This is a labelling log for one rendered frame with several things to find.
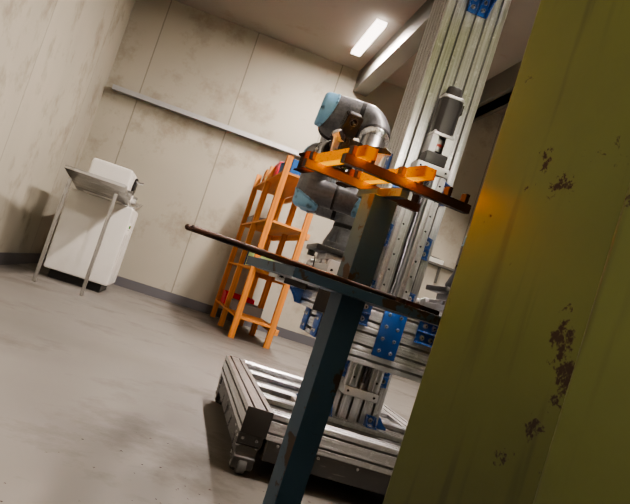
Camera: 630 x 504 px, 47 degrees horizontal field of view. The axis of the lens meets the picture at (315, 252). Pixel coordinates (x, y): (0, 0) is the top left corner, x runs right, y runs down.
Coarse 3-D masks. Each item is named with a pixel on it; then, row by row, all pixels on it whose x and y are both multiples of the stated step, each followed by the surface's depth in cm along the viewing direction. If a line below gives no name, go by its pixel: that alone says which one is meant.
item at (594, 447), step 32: (608, 256) 94; (608, 288) 92; (608, 320) 91; (608, 352) 89; (576, 384) 92; (608, 384) 88; (576, 416) 90; (608, 416) 86; (576, 448) 89; (608, 448) 85; (544, 480) 92; (576, 480) 87; (608, 480) 84
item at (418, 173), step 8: (408, 168) 151; (416, 168) 147; (424, 168) 144; (432, 168) 145; (352, 176) 176; (368, 176) 168; (408, 176) 149; (416, 176) 147; (424, 176) 144; (432, 176) 145; (344, 184) 182
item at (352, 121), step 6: (348, 114) 189; (354, 114) 189; (342, 120) 191; (348, 120) 189; (354, 120) 189; (360, 120) 190; (342, 126) 190; (348, 126) 190; (354, 126) 190; (348, 132) 191; (354, 132) 192; (330, 144) 194
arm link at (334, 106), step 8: (328, 96) 230; (336, 96) 230; (344, 96) 231; (328, 104) 228; (336, 104) 228; (344, 104) 228; (352, 104) 229; (360, 104) 229; (320, 112) 229; (328, 112) 228; (336, 112) 228; (344, 112) 228; (360, 112) 228; (320, 120) 231; (328, 120) 230; (336, 120) 229; (320, 128) 236; (328, 128) 232; (336, 128) 231; (328, 136) 235; (320, 208) 263; (320, 216) 268; (328, 216) 264
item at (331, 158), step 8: (304, 152) 177; (328, 152) 161; (336, 152) 157; (344, 152) 153; (360, 152) 145; (368, 152) 143; (376, 152) 144; (320, 160) 164; (328, 160) 160; (336, 160) 157; (368, 160) 146; (296, 168) 178; (304, 168) 173
